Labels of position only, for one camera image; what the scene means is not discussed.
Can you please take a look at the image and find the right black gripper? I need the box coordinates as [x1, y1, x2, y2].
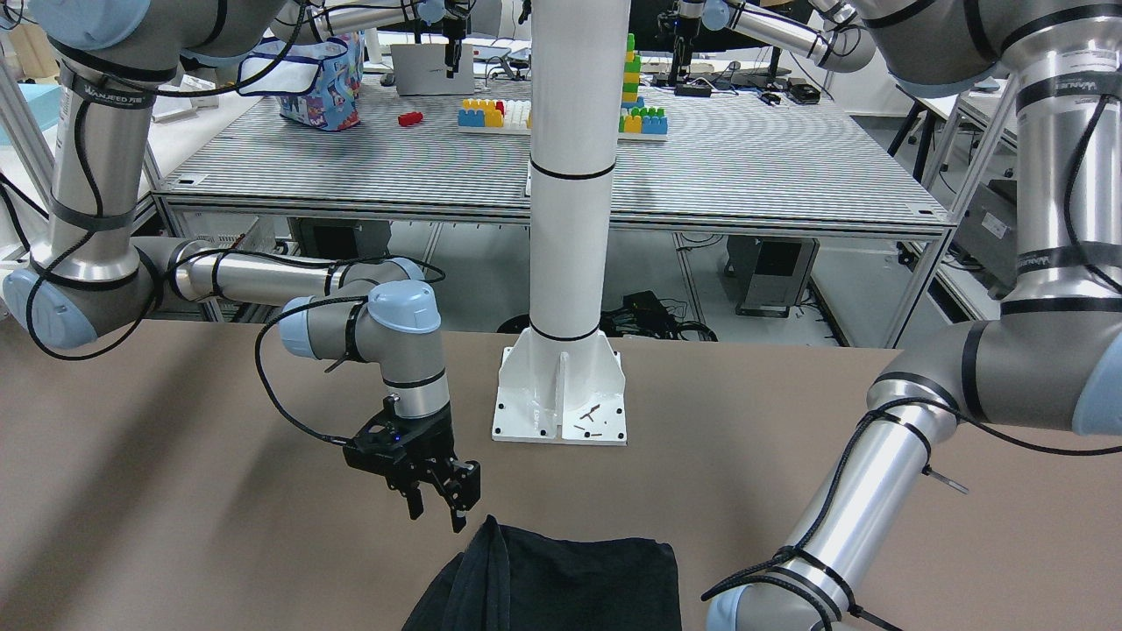
[342, 396, 481, 534]

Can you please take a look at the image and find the black printed t-shirt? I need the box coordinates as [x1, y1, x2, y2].
[404, 516, 682, 630]

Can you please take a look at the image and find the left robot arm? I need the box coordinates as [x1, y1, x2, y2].
[703, 1, 1119, 630]

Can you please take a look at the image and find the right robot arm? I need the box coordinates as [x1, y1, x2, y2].
[3, 1, 482, 531]

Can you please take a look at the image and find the red toy block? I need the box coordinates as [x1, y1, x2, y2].
[397, 111, 424, 127]

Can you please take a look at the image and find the toy block set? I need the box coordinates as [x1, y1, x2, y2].
[457, 97, 533, 135]

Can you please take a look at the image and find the grey computer tower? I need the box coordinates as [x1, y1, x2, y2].
[725, 235, 819, 318]

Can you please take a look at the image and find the toy block tower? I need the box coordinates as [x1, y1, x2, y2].
[618, 33, 669, 141]

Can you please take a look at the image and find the silver laptop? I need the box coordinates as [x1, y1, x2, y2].
[390, 43, 473, 97]

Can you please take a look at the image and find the colourful patterned bag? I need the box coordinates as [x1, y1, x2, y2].
[238, 33, 365, 131]

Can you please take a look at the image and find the striped metal work table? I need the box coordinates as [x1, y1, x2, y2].
[155, 81, 955, 347]

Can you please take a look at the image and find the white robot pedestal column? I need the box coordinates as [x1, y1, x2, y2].
[493, 1, 629, 446]

